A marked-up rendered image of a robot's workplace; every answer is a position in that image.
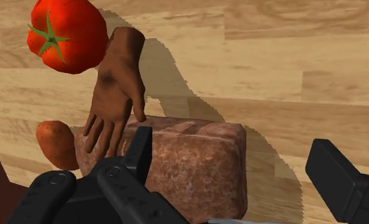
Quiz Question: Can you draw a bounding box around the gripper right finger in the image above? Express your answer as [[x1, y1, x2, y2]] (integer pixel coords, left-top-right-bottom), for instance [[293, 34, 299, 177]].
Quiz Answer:
[[305, 138, 369, 224]]

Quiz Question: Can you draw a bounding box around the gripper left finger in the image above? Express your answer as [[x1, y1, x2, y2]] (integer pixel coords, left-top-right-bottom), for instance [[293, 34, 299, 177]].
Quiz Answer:
[[6, 125, 189, 224]]

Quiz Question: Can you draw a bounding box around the brown bread loaf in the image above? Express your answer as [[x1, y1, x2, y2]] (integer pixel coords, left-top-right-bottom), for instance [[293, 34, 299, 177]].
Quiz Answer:
[[74, 115, 248, 224]]

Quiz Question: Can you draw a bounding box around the brown potato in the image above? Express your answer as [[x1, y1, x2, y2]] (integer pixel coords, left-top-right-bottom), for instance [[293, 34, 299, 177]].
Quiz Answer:
[[35, 120, 80, 171]]

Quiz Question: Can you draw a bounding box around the brown hand figure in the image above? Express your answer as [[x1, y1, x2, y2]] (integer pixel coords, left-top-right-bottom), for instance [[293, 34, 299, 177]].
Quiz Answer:
[[82, 26, 148, 158]]

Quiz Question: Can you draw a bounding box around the red tomato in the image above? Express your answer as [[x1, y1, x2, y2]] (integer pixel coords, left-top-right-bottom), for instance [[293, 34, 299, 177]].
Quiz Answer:
[[27, 0, 109, 75]]

